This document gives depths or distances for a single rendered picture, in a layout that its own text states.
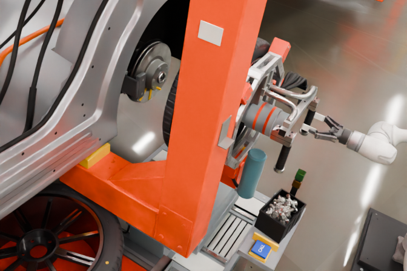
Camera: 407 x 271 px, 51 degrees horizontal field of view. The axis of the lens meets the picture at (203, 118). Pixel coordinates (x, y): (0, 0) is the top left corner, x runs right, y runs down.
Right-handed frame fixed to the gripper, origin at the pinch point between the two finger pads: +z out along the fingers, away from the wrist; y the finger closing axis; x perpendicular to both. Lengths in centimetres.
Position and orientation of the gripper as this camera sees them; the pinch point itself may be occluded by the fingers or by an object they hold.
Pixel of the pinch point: (308, 120)
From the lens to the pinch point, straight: 210.7
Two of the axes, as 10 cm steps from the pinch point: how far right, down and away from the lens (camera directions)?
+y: 5.0, -4.5, 7.4
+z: -8.5, -4.1, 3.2
